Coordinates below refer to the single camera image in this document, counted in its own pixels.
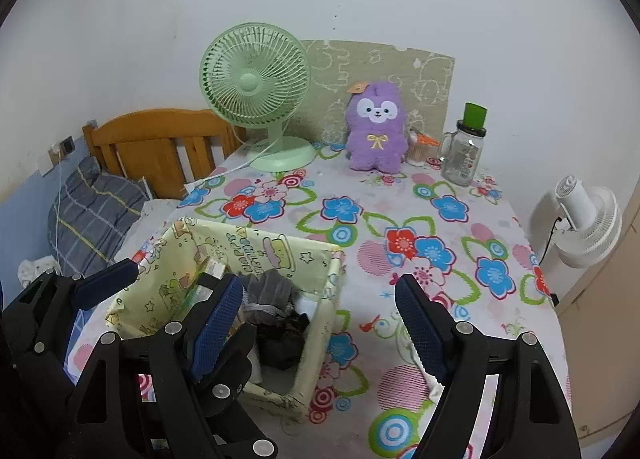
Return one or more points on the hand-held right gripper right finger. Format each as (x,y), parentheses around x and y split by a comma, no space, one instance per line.
(420,334)

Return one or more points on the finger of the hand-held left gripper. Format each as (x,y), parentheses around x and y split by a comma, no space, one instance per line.
(107,284)
(234,379)

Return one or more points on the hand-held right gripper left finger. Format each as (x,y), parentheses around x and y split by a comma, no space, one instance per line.
(220,324)

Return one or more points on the black plastic bag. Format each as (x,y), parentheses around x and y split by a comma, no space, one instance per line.
(282,344)

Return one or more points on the yellow printed fabric basket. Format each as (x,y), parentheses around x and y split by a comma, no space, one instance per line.
(260,244)

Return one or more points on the green white carton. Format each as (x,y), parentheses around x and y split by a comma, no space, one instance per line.
(207,273)

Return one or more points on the grey sock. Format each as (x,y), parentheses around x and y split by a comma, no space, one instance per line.
(270,291)

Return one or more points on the grey plaid pillow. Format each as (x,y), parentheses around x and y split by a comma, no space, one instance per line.
(95,214)

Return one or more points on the crumpled white cloth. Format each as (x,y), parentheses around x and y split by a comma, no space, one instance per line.
(35,271)

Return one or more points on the floral tablecloth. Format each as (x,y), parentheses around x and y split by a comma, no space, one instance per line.
(380,199)

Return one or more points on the wooden bed headboard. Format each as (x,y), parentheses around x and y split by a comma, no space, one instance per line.
(150,139)

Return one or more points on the small jar with orange lid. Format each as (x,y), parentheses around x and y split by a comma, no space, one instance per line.
(420,151)

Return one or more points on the glass jar with green lid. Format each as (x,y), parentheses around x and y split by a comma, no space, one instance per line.
(462,154)

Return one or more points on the beige wooden cabinet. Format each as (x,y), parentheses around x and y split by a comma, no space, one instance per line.
(605,339)

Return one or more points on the white desk fan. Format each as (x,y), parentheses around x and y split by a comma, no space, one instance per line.
(585,219)

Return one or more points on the purple plush toy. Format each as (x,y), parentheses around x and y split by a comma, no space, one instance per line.
(375,134)

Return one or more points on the green desk fan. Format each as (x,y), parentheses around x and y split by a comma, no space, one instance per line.
(255,79)

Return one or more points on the beige patterned board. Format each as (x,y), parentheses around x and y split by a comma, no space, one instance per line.
(425,74)

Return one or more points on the wall power socket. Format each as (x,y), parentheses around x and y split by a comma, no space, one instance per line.
(67,145)

